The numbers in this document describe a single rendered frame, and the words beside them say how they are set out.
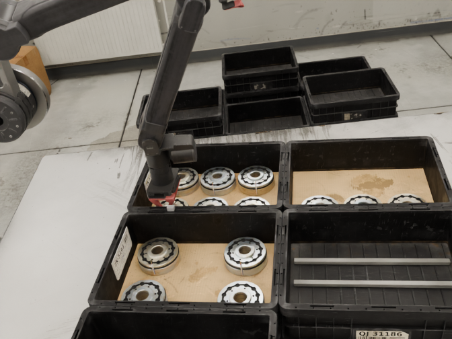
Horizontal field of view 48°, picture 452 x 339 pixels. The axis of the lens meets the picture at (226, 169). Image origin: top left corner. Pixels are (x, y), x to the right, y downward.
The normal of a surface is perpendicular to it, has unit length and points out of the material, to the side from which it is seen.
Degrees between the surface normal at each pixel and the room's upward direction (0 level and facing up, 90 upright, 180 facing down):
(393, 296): 0
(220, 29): 90
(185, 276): 0
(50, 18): 105
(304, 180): 0
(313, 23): 90
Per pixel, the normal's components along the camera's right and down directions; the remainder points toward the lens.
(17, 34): 0.04, 0.75
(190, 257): -0.12, -0.81
